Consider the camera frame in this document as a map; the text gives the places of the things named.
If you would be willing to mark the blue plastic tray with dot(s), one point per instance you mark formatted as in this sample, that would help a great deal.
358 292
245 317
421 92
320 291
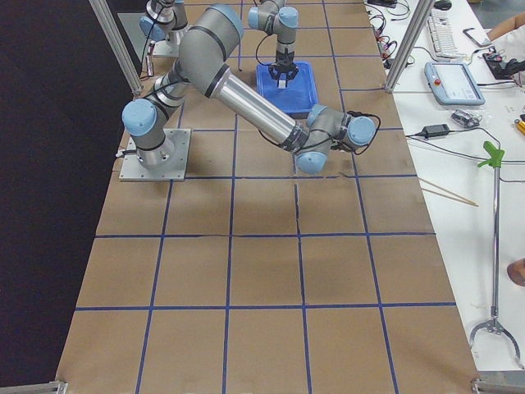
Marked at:
299 96

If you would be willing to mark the black power adapter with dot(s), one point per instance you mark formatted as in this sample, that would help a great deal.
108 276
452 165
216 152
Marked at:
434 131

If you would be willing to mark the white keyboard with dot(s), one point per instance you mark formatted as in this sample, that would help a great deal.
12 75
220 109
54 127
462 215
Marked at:
441 35

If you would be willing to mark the blue teach pendant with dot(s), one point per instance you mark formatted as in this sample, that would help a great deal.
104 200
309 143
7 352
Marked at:
453 84

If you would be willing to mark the wooden chopsticks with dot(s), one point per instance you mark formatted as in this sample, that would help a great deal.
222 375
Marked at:
435 189

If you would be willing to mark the aluminium frame post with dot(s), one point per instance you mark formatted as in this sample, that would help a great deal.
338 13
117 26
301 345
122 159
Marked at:
419 17

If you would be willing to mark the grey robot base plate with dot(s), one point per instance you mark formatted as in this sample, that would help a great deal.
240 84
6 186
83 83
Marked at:
167 163

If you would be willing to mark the green handled reacher grabber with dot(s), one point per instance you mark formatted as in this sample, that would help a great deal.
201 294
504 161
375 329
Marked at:
493 325

